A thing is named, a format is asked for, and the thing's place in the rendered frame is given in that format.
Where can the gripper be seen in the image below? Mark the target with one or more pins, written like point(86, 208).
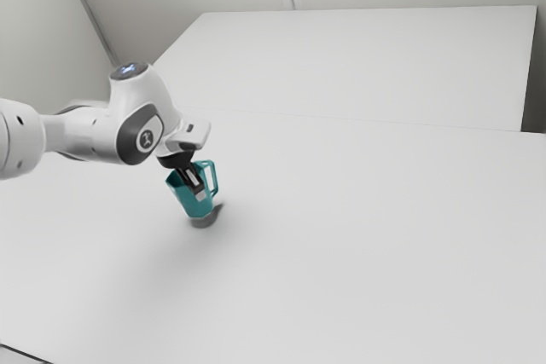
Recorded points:
point(175, 159)

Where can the teal faceted mug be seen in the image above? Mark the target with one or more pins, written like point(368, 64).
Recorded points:
point(194, 202)

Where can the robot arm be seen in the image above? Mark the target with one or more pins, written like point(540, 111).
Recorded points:
point(128, 104)

